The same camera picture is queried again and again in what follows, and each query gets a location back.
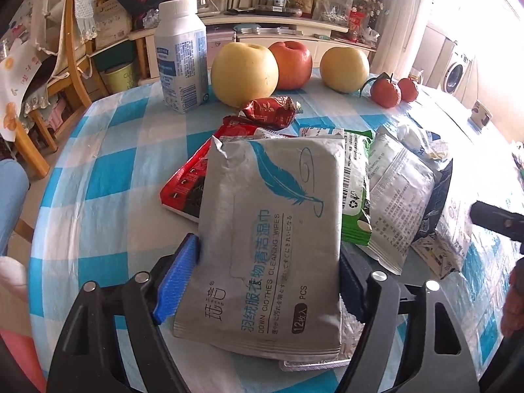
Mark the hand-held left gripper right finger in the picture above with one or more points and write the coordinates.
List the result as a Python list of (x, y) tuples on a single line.
[(354, 294)]

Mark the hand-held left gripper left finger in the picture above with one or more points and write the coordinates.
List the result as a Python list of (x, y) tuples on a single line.
[(176, 278)]

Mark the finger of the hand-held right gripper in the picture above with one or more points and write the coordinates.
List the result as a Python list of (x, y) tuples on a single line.
[(499, 221)]

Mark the grey wipes packet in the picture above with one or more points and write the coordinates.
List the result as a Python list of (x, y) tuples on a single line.
[(266, 245)]

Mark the red packet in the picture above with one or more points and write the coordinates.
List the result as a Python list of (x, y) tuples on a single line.
[(184, 180)]

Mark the pink plastic basin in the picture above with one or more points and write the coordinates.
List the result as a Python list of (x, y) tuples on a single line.
[(16, 356)]

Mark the person's right hand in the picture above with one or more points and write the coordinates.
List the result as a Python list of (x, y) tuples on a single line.
[(516, 299)]

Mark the dark blue bag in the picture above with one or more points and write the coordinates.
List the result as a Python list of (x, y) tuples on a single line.
[(440, 200)]

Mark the white text packet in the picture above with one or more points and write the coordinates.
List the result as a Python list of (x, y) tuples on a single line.
[(397, 196)]

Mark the green plastic packet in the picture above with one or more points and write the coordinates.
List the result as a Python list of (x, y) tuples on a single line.
[(356, 188)]

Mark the paper cup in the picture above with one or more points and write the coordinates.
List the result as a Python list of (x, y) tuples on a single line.
[(481, 112)]

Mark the crumpled white wrapper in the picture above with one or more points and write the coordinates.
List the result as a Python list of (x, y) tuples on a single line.
[(421, 141)]

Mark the blue checkered tablecloth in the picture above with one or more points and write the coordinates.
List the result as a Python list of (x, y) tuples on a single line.
[(123, 151)]

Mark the washing machine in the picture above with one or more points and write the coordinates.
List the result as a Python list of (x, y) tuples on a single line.
[(458, 69)]

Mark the white flat packet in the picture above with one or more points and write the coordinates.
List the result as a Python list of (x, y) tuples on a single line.
[(321, 132)]

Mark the leafy tangerine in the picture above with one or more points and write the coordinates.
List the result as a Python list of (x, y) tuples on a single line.
[(385, 92)]

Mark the person's leg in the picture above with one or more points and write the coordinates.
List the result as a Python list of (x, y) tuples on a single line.
[(12, 200)]

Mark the red crumpled floral wrapper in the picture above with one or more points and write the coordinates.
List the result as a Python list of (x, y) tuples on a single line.
[(270, 110)]

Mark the green waste bin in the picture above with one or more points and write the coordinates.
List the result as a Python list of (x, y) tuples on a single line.
[(118, 80)]

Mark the yellow apple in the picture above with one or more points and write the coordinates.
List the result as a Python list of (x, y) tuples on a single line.
[(344, 69), (245, 75)]

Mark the white plastic bottle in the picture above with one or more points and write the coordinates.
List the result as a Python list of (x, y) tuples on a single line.
[(180, 57)]

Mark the white curtain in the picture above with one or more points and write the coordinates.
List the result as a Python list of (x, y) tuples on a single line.
[(401, 20)]

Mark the wooden chair with cushion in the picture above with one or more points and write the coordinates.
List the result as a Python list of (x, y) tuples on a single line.
[(69, 69)]

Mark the red apple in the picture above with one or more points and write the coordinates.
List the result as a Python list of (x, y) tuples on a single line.
[(292, 65)]

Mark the red box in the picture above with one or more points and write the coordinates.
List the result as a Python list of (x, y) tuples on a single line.
[(356, 26)]

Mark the fruit print tablecloth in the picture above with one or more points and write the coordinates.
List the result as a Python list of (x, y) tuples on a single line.
[(16, 90)]

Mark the white television cabinet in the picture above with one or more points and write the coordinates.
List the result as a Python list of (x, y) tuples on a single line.
[(254, 28)]

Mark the white sack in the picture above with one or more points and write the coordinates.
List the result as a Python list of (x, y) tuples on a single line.
[(112, 24)]

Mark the clear plastic bag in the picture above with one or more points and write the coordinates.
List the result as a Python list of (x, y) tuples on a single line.
[(333, 6)]

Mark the black router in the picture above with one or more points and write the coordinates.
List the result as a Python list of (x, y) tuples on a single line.
[(239, 6)]

